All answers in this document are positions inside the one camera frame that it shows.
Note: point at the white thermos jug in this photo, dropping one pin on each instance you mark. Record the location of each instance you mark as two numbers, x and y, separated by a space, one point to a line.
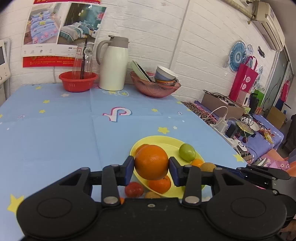
112 57

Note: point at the pink leaf bowl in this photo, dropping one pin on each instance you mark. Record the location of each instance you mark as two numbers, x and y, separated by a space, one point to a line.
152 89

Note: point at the white water dispenser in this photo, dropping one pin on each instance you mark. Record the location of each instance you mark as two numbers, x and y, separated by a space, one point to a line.
5 73

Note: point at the blue paper fan decoration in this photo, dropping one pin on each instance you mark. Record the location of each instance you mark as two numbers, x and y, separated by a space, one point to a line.
236 56

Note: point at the green tilted plate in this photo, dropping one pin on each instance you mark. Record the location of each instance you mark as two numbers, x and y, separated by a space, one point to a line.
139 71

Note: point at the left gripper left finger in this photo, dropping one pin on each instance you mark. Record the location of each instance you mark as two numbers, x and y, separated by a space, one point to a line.
70 205

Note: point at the brown cardboard box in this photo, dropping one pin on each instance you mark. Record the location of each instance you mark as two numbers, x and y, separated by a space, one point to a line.
214 100

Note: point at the clear glass cup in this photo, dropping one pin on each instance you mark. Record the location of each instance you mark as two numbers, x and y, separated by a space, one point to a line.
82 68

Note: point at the white charger with cable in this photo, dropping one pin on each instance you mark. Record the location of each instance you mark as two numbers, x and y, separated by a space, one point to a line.
221 124

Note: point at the large orange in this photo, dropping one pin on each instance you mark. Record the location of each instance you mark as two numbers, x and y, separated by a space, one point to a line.
151 163

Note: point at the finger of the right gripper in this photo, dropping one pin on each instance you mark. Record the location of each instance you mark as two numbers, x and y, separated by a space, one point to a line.
228 169

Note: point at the small yellowish fruit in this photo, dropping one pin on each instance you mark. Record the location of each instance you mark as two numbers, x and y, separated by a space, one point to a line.
151 195

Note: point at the stacked blue white bowls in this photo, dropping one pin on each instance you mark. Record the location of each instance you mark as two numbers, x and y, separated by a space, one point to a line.
165 76

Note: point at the pink gift bag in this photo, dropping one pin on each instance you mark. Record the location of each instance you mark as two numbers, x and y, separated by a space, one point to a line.
245 78

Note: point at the round green fruit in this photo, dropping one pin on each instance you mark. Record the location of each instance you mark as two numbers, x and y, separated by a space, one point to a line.
187 152

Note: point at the small orange plate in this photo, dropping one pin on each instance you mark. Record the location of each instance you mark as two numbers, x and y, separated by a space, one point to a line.
197 162

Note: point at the blue star tablecloth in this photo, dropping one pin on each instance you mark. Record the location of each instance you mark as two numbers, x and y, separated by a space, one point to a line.
48 133

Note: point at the orange mandarin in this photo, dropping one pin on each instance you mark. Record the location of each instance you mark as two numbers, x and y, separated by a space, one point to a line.
161 186

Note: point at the purple bed sheet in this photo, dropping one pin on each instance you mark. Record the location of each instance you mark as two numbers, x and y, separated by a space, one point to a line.
256 133

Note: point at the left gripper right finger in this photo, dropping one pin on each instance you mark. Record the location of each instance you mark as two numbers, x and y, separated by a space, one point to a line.
220 204

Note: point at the wall air conditioner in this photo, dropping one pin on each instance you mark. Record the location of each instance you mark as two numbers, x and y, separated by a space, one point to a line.
267 23

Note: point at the red plastic basket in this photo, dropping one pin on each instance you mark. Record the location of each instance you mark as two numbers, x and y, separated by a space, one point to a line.
77 85

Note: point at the red fu banner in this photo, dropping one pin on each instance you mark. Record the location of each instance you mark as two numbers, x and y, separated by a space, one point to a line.
66 1

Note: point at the small brown yellow fruit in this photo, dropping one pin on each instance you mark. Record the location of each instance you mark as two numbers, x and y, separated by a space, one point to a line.
207 167

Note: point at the bedding wall poster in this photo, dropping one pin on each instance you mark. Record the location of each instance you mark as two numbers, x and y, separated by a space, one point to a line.
54 30

